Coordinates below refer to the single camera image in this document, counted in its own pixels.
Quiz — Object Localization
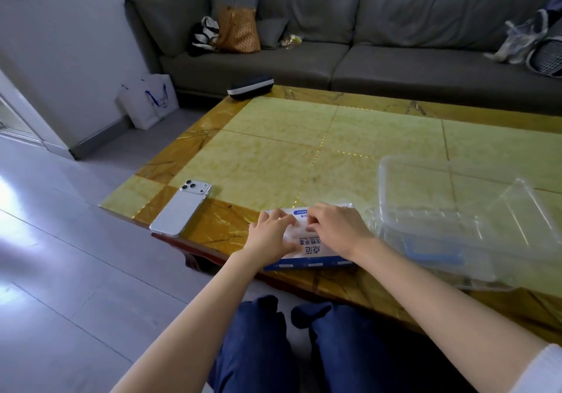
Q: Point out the person's right hand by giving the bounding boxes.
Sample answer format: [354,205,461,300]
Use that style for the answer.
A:
[306,202,376,261]

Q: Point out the person's left hand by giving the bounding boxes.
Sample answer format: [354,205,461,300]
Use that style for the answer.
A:
[243,208,298,264]

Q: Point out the white and blue glove box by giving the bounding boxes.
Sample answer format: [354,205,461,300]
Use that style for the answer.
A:
[263,204,356,272]

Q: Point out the person's left forearm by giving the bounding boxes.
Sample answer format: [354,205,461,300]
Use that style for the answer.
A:
[110,248,269,393]

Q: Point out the person's right forearm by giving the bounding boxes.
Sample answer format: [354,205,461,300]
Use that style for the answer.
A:
[347,238,549,393]

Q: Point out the yellow marble coffee table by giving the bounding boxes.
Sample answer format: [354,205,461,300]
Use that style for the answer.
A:
[100,85,562,345]

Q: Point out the white smartphone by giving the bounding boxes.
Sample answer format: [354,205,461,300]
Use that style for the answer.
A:
[149,180,212,236]

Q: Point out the person's blue trousers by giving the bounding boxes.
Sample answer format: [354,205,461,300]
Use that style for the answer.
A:
[207,295,479,393]

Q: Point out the black and white case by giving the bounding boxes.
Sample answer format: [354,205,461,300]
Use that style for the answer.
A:
[227,76,275,101]

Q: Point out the clear plastic storage box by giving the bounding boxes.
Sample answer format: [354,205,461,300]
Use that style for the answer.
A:
[378,156,562,284]

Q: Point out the white paper shopping bag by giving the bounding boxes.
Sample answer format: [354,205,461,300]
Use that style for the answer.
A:
[116,73,181,131]

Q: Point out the brown patterned tote bag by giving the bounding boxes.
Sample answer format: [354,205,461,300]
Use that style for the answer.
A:
[215,6,262,54]

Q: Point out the grey fabric sofa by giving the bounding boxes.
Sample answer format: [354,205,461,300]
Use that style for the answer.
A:
[125,0,562,117]

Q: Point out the clear plastic box lid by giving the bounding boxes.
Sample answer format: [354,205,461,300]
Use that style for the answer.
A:
[457,178,562,292]

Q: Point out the person's white sleeve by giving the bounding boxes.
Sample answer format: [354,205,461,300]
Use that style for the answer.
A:
[509,344,562,393]

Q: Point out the checkered dark cushion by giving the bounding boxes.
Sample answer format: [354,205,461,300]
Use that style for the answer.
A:
[527,20,562,77]

